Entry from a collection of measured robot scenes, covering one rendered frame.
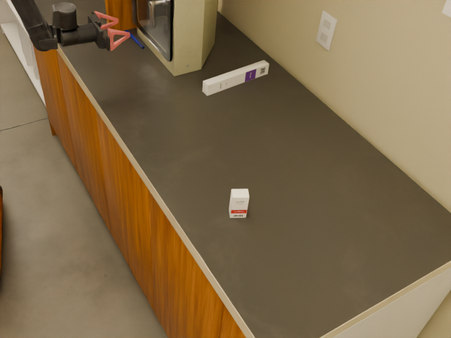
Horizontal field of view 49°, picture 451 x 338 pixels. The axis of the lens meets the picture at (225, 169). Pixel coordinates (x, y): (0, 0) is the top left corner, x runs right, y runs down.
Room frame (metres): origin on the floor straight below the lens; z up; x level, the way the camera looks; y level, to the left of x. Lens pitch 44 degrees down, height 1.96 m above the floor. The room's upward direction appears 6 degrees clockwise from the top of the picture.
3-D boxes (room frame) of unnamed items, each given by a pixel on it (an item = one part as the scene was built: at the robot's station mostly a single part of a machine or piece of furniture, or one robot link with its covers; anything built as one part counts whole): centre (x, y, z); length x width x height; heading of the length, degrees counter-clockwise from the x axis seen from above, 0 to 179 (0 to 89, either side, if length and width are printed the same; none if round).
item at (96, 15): (1.44, 0.43, 1.14); 0.09 x 0.07 x 0.07; 125
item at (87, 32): (1.38, 0.47, 1.15); 0.10 x 0.07 x 0.07; 35
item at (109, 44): (1.39, 0.39, 1.14); 0.09 x 0.07 x 0.07; 125
